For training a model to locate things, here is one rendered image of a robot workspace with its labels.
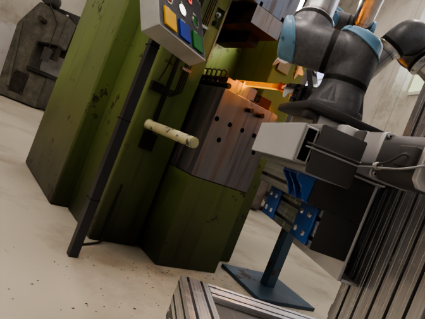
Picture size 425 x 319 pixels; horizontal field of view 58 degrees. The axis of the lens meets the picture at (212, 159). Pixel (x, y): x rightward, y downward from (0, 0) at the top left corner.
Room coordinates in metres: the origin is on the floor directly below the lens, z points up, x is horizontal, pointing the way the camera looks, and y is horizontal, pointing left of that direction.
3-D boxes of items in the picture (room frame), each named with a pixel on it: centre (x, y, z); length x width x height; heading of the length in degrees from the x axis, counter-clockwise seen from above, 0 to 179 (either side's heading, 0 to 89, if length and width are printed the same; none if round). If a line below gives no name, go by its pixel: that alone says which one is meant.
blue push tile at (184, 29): (1.50, 0.29, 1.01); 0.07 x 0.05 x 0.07; 151
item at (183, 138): (1.68, 0.22, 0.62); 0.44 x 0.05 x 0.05; 36
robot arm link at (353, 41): (1.02, -0.24, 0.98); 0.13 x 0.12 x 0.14; 78
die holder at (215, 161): (2.17, 0.08, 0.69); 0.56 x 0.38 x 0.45; 36
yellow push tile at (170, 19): (1.41, 0.34, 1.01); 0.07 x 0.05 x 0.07; 151
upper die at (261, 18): (2.13, 0.12, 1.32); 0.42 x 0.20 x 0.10; 36
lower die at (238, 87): (2.13, 0.12, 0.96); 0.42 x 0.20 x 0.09; 36
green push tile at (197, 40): (1.59, 0.24, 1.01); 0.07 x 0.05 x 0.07; 151
